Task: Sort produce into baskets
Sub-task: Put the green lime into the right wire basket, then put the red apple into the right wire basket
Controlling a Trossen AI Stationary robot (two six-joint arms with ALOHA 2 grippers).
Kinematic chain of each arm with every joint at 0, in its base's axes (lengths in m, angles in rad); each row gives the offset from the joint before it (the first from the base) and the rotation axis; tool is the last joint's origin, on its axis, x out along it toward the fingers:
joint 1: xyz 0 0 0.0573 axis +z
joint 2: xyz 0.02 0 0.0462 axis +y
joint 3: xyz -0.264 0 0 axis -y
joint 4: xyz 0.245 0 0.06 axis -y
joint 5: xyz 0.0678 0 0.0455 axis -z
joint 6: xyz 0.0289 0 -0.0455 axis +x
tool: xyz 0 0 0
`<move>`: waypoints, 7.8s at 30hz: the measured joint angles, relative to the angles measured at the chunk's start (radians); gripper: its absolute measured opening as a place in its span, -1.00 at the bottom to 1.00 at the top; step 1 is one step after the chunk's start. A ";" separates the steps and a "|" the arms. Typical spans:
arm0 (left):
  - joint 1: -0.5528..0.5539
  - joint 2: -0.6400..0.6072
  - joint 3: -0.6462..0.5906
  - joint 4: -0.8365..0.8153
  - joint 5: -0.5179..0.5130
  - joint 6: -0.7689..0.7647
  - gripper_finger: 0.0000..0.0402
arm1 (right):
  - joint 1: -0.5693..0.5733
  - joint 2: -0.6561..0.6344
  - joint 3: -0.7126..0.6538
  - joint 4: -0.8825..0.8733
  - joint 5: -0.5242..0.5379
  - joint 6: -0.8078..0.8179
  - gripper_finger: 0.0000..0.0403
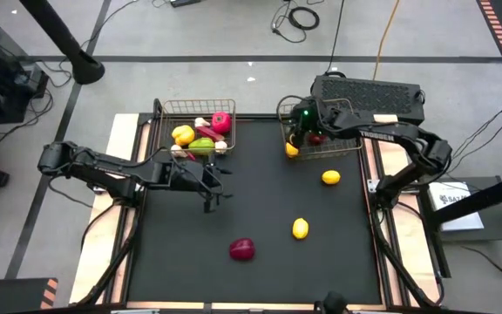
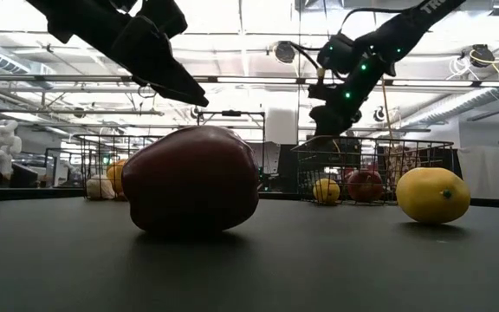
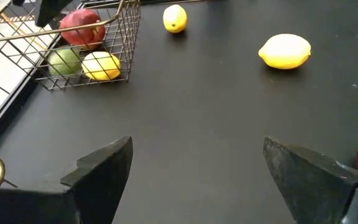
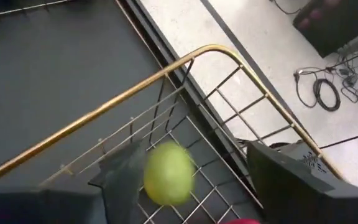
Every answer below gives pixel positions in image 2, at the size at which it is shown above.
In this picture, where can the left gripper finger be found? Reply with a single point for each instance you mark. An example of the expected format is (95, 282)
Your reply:
(154, 60)

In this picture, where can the red yellow apple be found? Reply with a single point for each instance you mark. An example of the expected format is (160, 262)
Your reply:
(365, 186)

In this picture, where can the yellow lemon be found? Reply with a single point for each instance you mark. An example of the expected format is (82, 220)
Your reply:
(326, 191)
(431, 195)

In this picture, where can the yellow bell pepper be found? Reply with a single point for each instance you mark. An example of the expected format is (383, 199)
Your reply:
(117, 175)

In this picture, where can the dark red apple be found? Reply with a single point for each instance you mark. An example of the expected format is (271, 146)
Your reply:
(191, 182)

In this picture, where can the white garlic bulb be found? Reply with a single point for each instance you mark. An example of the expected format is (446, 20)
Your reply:
(99, 188)

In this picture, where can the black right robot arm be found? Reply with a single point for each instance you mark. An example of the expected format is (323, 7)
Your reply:
(405, 30)

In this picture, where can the small black ceiling reel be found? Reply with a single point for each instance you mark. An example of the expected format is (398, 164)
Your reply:
(379, 114)
(195, 112)

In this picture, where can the white fabric cover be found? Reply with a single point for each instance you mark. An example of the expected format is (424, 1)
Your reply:
(269, 158)

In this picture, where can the white board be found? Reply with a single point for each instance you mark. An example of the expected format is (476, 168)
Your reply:
(485, 171)

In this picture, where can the black round device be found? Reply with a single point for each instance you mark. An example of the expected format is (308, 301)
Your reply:
(24, 175)

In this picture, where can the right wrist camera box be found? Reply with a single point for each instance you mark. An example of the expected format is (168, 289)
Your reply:
(336, 52)

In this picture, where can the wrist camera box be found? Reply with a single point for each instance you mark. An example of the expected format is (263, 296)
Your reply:
(163, 17)
(336, 52)

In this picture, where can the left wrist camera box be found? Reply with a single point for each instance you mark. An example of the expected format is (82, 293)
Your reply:
(163, 17)

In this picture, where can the long ceiling light rail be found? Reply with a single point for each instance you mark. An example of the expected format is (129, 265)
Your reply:
(254, 80)

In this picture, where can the black metal gantry frame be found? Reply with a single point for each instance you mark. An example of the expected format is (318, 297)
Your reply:
(232, 113)

